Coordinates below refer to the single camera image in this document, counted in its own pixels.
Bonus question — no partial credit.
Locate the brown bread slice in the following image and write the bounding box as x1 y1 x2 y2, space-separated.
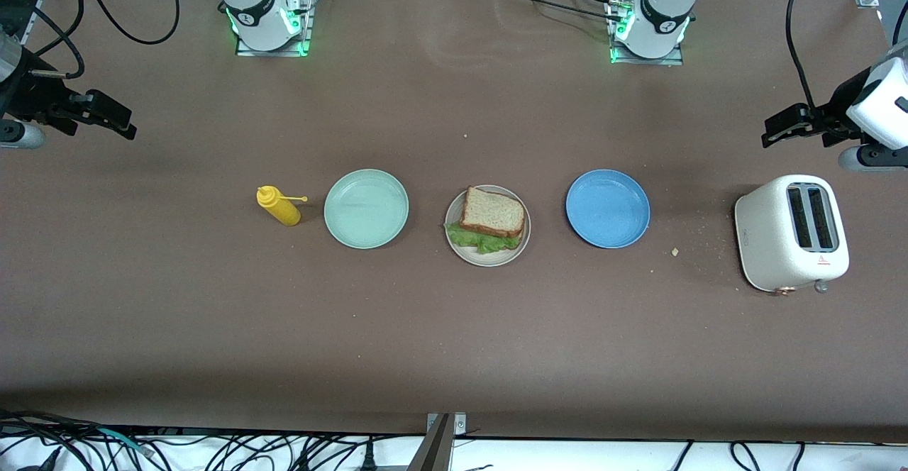
460 186 527 239

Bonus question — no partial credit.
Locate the mint green plate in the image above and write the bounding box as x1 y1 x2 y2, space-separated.
323 168 410 250

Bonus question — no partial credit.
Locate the green lettuce leaf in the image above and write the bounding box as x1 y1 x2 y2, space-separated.
445 221 522 255

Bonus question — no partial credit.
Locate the dark metal bar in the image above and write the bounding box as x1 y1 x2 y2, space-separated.
406 414 455 471

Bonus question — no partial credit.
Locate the teal cable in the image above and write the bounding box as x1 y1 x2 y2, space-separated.
92 425 155 456

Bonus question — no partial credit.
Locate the silver metal bracket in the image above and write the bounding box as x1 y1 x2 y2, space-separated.
426 412 467 436

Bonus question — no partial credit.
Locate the yellow mustard squeeze bottle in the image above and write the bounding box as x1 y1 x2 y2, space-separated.
257 186 309 227

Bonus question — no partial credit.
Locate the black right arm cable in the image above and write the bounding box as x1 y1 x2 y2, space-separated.
0 0 180 80

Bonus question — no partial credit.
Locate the blue plate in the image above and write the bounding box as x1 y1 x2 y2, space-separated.
565 169 651 250

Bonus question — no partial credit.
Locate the white toaster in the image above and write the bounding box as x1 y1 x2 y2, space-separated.
733 175 851 296

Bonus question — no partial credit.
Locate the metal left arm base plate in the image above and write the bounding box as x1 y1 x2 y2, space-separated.
609 0 685 66

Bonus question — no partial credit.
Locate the beige plate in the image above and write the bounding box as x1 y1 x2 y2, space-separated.
445 184 531 267

